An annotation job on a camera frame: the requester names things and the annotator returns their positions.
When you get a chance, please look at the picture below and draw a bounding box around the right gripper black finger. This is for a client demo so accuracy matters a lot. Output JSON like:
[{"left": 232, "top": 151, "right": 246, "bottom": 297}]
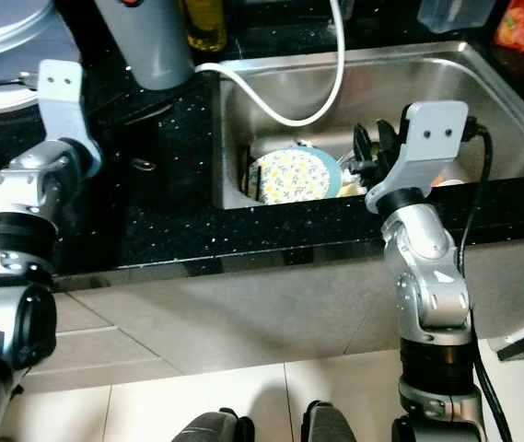
[
  {"left": 354, "top": 124, "right": 378, "bottom": 180},
  {"left": 377, "top": 118, "right": 403, "bottom": 169}
]

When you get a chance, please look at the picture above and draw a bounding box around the steel bowl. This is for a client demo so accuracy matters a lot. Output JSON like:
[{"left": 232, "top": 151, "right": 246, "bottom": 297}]
[{"left": 335, "top": 152, "right": 378, "bottom": 199}]

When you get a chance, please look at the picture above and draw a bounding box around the lemon print plate teal rim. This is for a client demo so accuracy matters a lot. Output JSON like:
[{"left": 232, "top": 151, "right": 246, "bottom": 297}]
[{"left": 248, "top": 145, "right": 344, "bottom": 205}]

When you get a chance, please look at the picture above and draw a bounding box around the stainless steel sink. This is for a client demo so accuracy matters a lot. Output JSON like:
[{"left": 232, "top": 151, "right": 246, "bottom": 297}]
[{"left": 213, "top": 41, "right": 524, "bottom": 211}]

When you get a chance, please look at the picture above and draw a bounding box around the clear plastic sponge holder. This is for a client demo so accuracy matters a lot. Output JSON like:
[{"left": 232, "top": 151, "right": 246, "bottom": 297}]
[{"left": 418, "top": 0, "right": 497, "bottom": 33}]

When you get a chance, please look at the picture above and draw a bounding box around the translucent white water container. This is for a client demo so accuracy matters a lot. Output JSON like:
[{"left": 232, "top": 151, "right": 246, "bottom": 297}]
[{"left": 0, "top": 0, "right": 83, "bottom": 116}]

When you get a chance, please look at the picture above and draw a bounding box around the yellow oil bottle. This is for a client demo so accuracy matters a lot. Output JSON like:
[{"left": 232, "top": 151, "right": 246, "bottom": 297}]
[{"left": 180, "top": 0, "right": 227, "bottom": 52}]

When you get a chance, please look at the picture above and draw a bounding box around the steel spoon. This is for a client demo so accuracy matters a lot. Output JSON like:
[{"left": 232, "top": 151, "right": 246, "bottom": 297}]
[{"left": 114, "top": 152, "right": 157, "bottom": 176}]

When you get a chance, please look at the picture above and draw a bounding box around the grey flask red badge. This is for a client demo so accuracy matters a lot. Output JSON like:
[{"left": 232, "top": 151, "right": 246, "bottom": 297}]
[{"left": 96, "top": 0, "right": 196, "bottom": 91}]

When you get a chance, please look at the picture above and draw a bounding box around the dark grey robot right foot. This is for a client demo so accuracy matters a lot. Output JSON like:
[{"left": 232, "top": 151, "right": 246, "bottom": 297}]
[{"left": 301, "top": 401, "right": 364, "bottom": 442}]

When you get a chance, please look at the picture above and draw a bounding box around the dark grey robot foot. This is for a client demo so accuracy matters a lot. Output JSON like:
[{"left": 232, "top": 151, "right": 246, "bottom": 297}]
[
  {"left": 179, "top": 408, "right": 253, "bottom": 442},
  {"left": 301, "top": 401, "right": 364, "bottom": 442}
]

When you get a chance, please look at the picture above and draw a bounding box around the dark grey robot left foot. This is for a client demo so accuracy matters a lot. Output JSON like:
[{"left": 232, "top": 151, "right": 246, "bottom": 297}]
[{"left": 179, "top": 408, "right": 253, "bottom": 442}]

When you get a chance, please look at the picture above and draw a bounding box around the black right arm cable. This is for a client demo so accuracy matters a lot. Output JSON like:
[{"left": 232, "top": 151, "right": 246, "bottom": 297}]
[{"left": 455, "top": 124, "right": 516, "bottom": 442}]

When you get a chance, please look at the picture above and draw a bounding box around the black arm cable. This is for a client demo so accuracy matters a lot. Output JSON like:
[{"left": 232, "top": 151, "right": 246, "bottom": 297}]
[
  {"left": 0, "top": 78, "right": 41, "bottom": 98},
  {"left": 455, "top": 124, "right": 516, "bottom": 442}
]

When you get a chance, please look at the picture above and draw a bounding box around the white tap hose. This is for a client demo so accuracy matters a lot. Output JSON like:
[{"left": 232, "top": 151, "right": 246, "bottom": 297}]
[{"left": 194, "top": 0, "right": 345, "bottom": 128}]

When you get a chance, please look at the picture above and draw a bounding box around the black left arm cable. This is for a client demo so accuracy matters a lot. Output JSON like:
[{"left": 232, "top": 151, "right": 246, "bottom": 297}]
[{"left": 0, "top": 78, "right": 41, "bottom": 98}]

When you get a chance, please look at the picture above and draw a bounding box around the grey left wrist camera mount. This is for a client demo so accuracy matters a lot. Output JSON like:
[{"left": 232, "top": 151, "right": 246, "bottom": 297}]
[{"left": 38, "top": 60, "right": 101, "bottom": 176}]

